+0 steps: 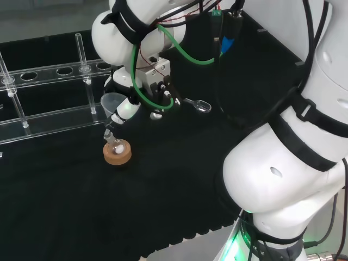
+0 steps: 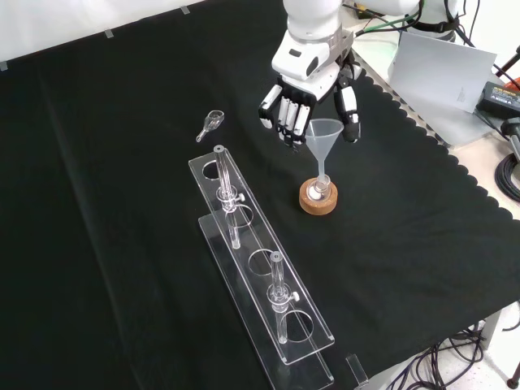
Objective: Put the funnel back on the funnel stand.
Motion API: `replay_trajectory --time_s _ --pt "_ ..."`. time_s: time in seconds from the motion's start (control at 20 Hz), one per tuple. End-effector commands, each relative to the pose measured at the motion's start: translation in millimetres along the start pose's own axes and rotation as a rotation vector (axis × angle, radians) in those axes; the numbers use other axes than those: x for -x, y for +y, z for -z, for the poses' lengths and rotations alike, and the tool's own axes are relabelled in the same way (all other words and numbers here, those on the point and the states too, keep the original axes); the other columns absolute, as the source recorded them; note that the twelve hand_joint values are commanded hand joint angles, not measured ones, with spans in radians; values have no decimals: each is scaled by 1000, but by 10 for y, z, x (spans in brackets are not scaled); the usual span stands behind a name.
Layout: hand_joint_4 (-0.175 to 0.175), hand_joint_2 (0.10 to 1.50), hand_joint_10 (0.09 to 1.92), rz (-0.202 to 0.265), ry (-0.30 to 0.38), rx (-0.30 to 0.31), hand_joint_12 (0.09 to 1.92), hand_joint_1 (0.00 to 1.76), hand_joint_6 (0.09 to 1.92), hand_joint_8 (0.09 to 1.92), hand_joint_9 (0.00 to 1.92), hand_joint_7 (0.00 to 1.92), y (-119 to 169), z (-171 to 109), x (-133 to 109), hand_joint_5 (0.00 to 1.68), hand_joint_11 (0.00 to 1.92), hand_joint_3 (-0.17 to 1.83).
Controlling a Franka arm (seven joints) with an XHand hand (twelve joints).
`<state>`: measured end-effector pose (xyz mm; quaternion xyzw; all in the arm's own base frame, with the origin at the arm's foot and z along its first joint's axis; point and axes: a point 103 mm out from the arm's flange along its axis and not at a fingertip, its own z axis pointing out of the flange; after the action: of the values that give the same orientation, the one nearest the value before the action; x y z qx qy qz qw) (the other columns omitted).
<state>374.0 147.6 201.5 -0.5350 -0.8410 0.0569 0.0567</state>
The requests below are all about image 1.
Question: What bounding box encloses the clear acrylic funnel stand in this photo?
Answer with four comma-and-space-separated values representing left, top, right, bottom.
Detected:
0, 33, 116, 145

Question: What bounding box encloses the green cable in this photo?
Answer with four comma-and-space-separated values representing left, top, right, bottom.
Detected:
130, 23, 224, 111

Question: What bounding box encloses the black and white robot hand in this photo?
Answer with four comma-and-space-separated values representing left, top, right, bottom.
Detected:
102, 58, 182, 131

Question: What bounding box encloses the black bench cloth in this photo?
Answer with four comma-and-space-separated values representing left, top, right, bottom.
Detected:
0, 7, 311, 261

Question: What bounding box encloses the black hanging cable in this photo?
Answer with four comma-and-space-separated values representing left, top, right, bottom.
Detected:
209, 10, 245, 128

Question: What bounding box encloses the brown cork ring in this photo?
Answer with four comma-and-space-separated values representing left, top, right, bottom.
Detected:
103, 138, 133, 166

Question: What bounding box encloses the clear round-bottom flask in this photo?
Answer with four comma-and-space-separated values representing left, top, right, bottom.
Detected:
103, 129, 126, 156

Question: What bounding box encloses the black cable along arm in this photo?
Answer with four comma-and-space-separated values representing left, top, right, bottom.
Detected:
295, 0, 331, 90

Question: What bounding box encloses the clear plastic funnel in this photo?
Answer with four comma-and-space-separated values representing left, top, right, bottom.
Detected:
100, 92, 127, 128

